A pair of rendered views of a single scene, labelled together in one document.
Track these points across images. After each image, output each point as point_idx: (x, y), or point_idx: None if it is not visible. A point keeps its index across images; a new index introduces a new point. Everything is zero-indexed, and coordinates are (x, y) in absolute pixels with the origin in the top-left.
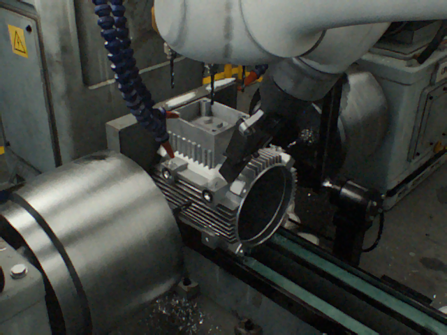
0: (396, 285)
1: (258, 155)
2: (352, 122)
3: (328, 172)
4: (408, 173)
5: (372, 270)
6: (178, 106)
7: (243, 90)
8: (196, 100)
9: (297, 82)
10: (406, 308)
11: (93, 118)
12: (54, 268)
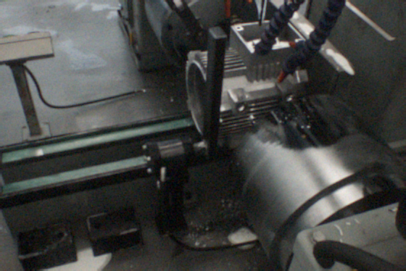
0: (122, 226)
1: (187, 35)
2: (246, 156)
3: (206, 139)
4: None
5: (173, 264)
6: (296, 27)
7: (259, 23)
8: (305, 39)
9: None
10: (79, 174)
11: (317, 9)
12: None
